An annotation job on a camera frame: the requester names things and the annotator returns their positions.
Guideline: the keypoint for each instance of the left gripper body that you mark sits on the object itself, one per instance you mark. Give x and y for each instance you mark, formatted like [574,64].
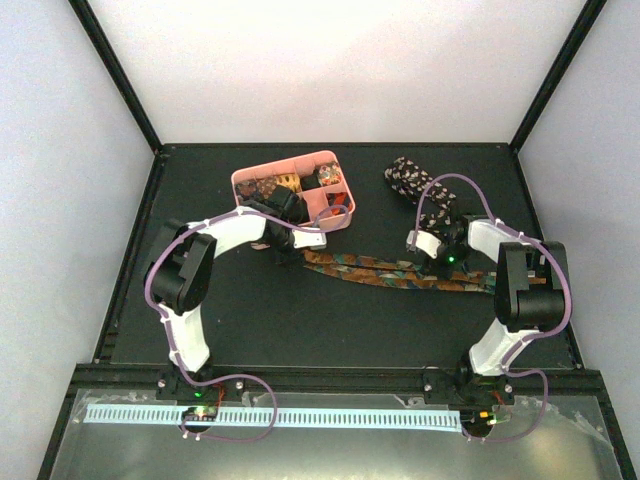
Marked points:
[281,256]

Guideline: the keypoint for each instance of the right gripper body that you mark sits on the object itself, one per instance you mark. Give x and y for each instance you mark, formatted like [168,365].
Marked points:
[458,251]

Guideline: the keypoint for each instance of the brown green patterned tie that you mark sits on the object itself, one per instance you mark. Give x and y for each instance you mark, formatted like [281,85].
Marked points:
[403,275]

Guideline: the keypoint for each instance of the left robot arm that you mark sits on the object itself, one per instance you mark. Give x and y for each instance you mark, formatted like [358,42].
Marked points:
[179,269]

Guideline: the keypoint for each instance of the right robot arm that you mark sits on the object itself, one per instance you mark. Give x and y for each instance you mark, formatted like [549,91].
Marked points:
[531,292]

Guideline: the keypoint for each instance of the brown paisley rolled tie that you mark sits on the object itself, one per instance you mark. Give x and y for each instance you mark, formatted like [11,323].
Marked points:
[266,186]

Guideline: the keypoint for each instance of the yellow black rolled tie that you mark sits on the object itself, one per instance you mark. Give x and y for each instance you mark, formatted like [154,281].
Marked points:
[291,181]

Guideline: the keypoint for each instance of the blue floral rolled tie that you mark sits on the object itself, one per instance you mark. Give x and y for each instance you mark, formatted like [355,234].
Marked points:
[247,190]

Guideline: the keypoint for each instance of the pink divided organizer box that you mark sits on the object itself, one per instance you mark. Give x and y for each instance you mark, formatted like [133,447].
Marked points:
[308,190]

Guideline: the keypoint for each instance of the red striped rolled tie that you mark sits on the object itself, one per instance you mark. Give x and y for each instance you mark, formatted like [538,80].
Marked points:
[339,203]

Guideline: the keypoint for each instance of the white red floral rolled tie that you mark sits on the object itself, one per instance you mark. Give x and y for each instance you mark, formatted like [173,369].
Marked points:
[329,174]

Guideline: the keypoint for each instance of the black floral tie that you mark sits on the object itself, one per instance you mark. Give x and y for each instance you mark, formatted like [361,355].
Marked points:
[410,181]

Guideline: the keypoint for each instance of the light blue slotted strip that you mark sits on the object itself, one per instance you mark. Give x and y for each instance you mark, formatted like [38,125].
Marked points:
[281,417]

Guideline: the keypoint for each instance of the clear acrylic sheet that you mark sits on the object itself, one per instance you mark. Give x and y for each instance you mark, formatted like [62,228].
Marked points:
[564,438]

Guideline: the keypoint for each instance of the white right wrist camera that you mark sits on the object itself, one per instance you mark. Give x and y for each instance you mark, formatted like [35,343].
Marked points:
[419,240]

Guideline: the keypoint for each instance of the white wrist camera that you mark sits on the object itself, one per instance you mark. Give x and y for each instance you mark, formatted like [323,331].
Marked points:
[313,239]
[419,240]

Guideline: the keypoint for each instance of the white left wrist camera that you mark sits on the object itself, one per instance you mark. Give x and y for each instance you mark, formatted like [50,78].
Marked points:
[313,239]

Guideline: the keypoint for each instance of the black aluminium mounting rail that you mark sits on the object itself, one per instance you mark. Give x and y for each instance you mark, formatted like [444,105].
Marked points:
[434,385]

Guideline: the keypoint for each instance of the left black frame post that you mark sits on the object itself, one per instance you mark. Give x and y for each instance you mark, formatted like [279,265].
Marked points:
[101,44]

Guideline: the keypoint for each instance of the black frame post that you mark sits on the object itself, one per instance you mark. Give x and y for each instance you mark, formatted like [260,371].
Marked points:
[578,33]
[101,44]

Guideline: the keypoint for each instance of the right black frame post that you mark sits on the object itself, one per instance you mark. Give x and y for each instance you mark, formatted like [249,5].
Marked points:
[578,33]

